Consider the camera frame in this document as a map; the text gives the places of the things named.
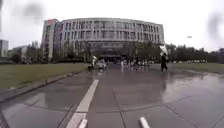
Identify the white scooter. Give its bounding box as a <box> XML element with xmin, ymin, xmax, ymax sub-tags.
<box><xmin>96</xmin><ymin>59</ymin><xmax>108</xmax><ymax>71</ymax></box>

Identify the person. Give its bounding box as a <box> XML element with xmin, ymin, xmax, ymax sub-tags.
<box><xmin>90</xmin><ymin>55</ymin><xmax>99</xmax><ymax>71</ymax></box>
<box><xmin>158</xmin><ymin>44</ymin><xmax>170</xmax><ymax>73</ymax></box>

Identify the row of parked scooters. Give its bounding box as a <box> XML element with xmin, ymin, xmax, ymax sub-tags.
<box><xmin>119</xmin><ymin>57</ymin><xmax>152</xmax><ymax>68</ymax></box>

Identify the large white banded building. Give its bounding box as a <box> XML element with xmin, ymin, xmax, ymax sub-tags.
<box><xmin>40</xmin><ymin>17</ymin><xmax>166</xmax><ymax>63</ymax></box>

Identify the wet grey paved plaza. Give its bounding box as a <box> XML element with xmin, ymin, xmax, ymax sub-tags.
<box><xmin>0</xmin><ymin>63</ymin><xmax>224</xmax><ymax>128</ymax></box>

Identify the row of trees by building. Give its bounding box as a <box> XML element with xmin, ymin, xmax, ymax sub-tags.
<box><xmin>9</xmin><ymin>40</ymin><xmax>168</xmax><ymax>64</ymax></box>

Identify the robot's own part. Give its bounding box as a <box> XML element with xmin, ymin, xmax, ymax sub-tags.
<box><xmin>138</xmin><ymin>116</ymin><xmax>152</xmax><ymax>128</ymax></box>
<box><xmin>77</xmin><ymin>118</ymin><xmax>88</xmax><ymax>128</ymax></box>

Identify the grass lawn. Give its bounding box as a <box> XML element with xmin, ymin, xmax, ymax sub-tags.
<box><xmin>149</xmin><ymin>62</ymin><xmax>224</xmax><ymax>75</ymax></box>
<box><xmin>0</xmin><ymin>62</ymin><xmax>90</xmax><ymax>91</ymax></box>

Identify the grey stone kerb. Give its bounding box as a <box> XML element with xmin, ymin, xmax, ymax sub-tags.
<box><xmin>0</xmin><ymin>68</ymin><xmax>90</xmax><ymax>103</ymax></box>

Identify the small pale building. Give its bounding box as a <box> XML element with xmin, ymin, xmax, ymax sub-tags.
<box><xmin>0</xmin><ymin>39</ymin><xmax>10</xmax><ymax>59</ymax></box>

